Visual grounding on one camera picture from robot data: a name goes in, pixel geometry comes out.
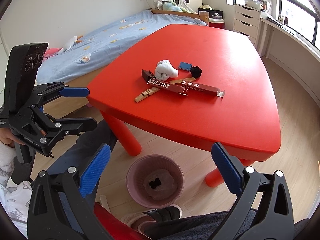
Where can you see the red plastic table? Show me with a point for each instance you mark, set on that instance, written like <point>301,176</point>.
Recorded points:
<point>245,120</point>

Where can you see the blue plastic clip piece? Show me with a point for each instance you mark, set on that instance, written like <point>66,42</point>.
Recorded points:
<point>185,66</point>

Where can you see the white plush toy duck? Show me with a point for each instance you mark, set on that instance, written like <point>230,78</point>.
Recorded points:
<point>71,42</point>

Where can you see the person's shoe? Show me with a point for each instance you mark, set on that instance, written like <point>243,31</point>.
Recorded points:
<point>137,221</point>

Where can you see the white drawer cabinet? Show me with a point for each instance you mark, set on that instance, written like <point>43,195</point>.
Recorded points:
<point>246,22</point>

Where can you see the person's left hand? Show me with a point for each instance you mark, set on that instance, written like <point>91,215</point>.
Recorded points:
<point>8,138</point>

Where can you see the wooden stick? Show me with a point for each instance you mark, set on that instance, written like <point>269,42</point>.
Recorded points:
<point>182,80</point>

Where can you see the wooden mousetrap piece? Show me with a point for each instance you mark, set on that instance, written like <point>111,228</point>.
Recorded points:
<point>146,94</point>

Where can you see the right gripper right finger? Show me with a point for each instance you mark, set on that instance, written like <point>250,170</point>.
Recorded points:
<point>274,216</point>

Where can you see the white patterned sleeve forearm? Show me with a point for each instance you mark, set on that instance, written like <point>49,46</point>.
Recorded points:
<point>15,199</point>

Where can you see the pink trash bin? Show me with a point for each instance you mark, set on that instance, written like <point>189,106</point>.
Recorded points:
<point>146,169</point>

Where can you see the black patterned sock ball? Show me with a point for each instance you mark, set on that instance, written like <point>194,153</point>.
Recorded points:
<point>153,184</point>

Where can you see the white sock ball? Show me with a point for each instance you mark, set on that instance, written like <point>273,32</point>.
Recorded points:
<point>164,70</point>

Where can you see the red box with white text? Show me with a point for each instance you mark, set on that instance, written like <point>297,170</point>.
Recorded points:
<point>168,86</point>

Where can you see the bed with blue sheet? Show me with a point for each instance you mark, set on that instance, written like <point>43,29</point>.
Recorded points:
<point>101,46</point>

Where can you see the small black sock ball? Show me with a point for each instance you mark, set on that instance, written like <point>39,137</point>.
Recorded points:
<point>196,72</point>

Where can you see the black plastic block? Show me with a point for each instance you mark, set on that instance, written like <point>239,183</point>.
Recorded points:
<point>147,75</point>

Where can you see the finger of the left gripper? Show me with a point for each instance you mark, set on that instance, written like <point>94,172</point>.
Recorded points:
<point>73,92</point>
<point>72,126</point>

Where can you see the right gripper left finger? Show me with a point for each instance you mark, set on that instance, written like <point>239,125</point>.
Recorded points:
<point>46,216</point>

